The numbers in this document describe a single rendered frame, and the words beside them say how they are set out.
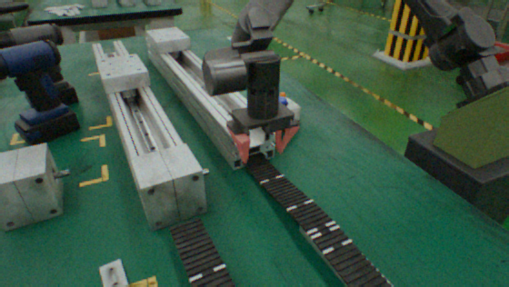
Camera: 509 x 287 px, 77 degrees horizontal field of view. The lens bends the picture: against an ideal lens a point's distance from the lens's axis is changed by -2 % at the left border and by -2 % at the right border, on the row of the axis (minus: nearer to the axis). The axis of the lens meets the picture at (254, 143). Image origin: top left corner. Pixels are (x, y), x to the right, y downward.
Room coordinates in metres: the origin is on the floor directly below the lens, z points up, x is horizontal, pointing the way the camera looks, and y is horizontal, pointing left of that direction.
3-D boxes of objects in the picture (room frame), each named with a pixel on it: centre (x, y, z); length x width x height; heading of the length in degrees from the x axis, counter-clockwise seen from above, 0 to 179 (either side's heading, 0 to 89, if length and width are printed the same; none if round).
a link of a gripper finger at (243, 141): (0.52, 0.01, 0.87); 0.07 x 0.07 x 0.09; 26
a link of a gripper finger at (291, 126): (0.54, -0.04, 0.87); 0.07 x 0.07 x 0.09; 26
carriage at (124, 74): (0.83, 0.35, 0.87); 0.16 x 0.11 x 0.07; 28
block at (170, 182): (0.44, 0.14, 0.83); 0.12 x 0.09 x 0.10; 118
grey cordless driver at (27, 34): (0.83, 0.61, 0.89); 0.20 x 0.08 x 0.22; 132
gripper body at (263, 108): (0.53, -0.01, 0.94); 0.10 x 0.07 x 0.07; 116
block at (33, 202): (0.44, 0.39, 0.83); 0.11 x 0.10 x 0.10; 117
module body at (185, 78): (0.92, 0.19, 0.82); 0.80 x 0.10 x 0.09; 28
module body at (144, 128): (0.83, 0.35, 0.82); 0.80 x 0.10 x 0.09; 28
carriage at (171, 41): (1.14, 0.30, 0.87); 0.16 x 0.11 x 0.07; 28
